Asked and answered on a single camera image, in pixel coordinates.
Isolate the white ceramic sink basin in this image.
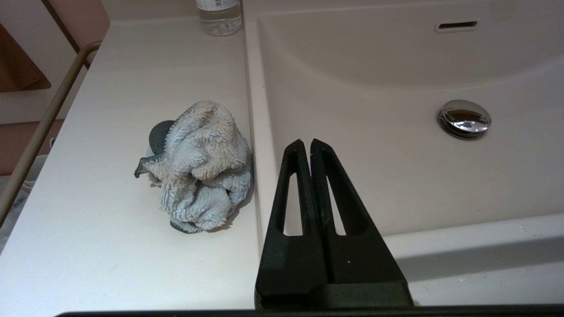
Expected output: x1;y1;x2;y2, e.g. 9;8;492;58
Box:
245;0;564;265

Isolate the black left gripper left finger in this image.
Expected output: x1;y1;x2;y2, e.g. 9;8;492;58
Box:
255;139;329;309

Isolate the clear uncapped plastic bottle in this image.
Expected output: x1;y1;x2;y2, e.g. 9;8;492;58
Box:
196;0;243;37

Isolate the light blue fluffy cleaning cloth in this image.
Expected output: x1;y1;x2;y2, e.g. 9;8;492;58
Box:
134;100;255;234

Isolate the chrome drain stopper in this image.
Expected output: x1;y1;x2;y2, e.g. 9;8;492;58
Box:
437;99;492;140

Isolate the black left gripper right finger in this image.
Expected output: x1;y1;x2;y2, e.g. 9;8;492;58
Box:
311;139;415;308

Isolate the beige towel rail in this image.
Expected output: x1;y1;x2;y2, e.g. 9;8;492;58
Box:
0;41;103;227

